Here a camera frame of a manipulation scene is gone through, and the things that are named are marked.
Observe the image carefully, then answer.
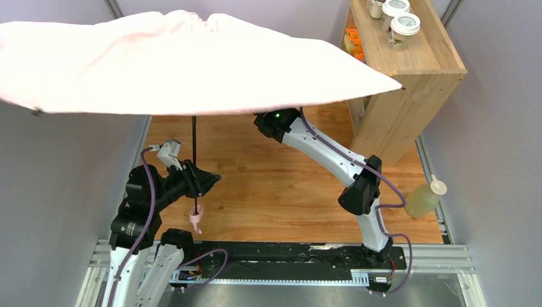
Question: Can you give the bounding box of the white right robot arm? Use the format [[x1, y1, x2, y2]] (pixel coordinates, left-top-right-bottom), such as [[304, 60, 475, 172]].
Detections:
[[254, 108, 393, 262]]

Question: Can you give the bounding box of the orange box on shelf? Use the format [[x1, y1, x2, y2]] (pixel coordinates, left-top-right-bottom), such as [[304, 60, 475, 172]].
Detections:
[[343, 28, 365, 62]]

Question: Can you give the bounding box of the middle white lidded cup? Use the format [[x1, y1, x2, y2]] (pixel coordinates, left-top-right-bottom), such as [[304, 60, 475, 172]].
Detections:
[[381, 0, 410, 32]]

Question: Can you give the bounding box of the pink folding umbrella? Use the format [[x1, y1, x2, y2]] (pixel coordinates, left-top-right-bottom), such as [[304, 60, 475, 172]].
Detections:
[[1, 10, 401, 217]]

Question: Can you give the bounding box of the white lidded cup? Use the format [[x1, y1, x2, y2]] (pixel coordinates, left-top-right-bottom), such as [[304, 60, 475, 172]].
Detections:
[[381, 0, 410, 32], [389, 13, 421, 51], [367, 0, 385, 19]]

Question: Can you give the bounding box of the aluminium frame rail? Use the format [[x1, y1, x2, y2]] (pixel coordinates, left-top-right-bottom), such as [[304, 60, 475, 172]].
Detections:
[[76, 240, 486, 306]]

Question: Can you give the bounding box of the green juice bottle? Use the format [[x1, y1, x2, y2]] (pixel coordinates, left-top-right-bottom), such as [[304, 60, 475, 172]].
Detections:
[[405, 175, 447, 219]]

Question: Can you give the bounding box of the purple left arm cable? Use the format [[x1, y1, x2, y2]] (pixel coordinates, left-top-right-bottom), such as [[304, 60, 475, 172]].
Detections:
[[105, 146, 164, 307]]

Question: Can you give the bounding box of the front white lidded cup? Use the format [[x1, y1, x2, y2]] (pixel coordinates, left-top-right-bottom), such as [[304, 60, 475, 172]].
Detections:
[[389, 13, 421, 51]]

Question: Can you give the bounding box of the back white lidded cup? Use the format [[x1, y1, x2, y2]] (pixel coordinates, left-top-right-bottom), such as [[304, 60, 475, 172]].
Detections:
[[367, 0, 385, 19]]

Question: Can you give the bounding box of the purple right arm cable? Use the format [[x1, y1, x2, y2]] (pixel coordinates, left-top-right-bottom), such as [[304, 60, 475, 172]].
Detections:
[[298, 107, 414, 296]]

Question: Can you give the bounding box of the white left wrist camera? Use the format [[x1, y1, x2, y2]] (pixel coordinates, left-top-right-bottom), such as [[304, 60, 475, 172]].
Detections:
[[157, 139, 182, 170]]

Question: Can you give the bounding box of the wooden shelf unit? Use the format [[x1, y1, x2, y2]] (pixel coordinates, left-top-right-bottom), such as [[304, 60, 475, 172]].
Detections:
[[345, 1, 467, 166]]

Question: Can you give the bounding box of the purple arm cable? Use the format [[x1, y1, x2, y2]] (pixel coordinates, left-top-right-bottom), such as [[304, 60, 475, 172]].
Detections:
[[105, 146, 164, 307], [298, 107, 414, 296]]

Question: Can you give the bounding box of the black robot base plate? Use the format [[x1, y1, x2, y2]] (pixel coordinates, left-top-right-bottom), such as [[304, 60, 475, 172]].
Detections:
[[170, 241, 408, 292]]

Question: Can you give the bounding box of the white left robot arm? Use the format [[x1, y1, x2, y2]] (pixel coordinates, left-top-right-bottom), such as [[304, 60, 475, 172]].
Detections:
[[102, 160, 221, 306]]

